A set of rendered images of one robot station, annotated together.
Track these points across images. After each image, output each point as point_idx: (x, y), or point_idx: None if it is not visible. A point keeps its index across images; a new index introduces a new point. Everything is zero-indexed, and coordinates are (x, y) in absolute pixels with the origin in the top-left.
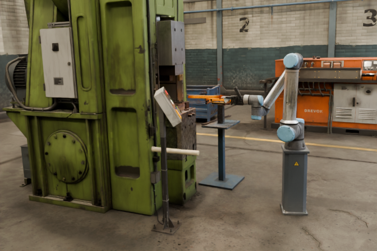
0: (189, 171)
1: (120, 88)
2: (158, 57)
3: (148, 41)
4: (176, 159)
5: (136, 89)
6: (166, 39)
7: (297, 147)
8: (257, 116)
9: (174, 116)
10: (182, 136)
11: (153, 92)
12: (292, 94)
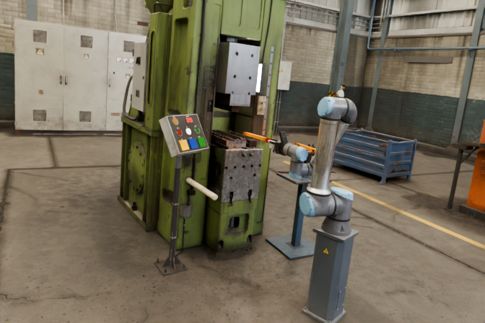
0: (245, 219)
1: (177, 109)
2: (217, 82)
3: (198, 63)
4: (217, 200)
5: (180, 113)
6: (224, 63)
7: (331, 228)
8: (292, 174)
9: (173, 145)
10: (225, 176)
11: (201, 119)
12: (320, 153)
